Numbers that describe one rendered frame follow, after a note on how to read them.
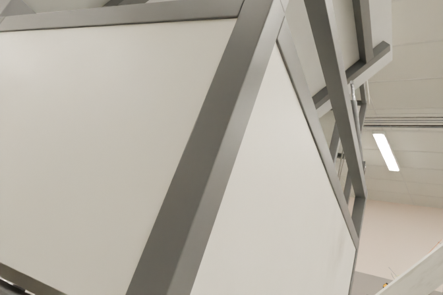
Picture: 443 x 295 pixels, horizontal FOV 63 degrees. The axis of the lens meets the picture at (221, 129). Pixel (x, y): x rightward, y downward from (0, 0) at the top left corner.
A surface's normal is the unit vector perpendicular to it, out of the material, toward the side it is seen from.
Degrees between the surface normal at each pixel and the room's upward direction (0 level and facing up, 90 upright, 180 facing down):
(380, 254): 90
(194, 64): 90
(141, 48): 90
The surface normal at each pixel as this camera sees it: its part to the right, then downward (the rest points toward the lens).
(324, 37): -0.32, 0.86
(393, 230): -0.52, -0.51
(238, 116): 0.87, 0.10
